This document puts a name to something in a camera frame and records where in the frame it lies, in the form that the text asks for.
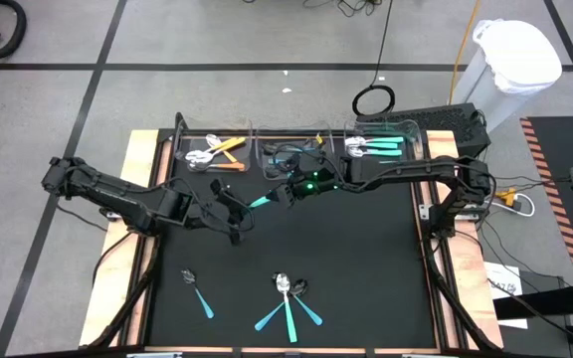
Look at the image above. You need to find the black beam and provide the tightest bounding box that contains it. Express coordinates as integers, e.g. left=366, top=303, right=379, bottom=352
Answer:
left=490, top=281, right=573, bottom=321

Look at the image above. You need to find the black mat striped edge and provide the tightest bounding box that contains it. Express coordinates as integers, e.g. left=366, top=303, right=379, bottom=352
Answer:
left=518, top=114, right=573, bottom=284

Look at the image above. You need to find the black cable bundle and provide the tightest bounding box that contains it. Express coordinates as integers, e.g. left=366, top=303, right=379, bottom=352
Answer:
left=300, top=0, right=385, bottom=17

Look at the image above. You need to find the white paper sheet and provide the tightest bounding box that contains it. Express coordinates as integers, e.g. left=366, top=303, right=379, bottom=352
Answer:
left=482, top=262, right=530, bottom=330

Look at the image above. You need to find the yellow power plug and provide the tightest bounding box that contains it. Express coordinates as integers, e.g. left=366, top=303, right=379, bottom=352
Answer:
left=494, top=187, right=519, bottom=207

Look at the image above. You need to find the black coiled cable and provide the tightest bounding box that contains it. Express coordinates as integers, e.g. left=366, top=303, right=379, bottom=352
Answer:
left=351, top=0, right=397, bottom=118

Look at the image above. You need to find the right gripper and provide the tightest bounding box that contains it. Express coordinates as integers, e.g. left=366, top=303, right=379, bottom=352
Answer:
left=272, top=153, right=348, bottom=208

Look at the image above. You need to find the black table mat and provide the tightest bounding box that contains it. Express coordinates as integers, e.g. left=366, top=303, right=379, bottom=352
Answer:
left=145, top=129, right=440, bottom=349

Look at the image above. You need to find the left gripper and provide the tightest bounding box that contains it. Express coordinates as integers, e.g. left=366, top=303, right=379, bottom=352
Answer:
left=186, top=179, right=257, bottom=246

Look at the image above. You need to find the white cable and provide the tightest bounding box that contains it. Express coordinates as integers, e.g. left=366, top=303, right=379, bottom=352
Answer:
left=494, top=192, right=537, bottom=219

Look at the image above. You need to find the black cable sleeve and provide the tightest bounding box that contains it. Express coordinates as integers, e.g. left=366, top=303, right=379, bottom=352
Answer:
left=83, top=237, right=162, bottom=349
left=421, top=237, right=504, bottom=352

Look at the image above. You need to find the clear plastic bin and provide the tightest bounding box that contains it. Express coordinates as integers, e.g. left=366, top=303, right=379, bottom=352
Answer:
left=255, top=126, right=336, bottom=182
left=174, top=116, right=254, bottom=174
left=343, top=117, right=425, bottom=176

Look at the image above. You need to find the yellow floor cable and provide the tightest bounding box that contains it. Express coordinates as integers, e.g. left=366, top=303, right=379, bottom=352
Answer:
left=448, top=0, right=481, bottom=106

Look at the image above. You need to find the black perforated computer case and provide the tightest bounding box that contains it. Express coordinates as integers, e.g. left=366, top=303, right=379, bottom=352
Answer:
left=355, top=102, right=492, bottom=170

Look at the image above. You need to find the trash can white bag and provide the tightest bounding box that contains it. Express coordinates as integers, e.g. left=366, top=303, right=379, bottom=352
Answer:
left=451, top=18, right=564, bottom=133

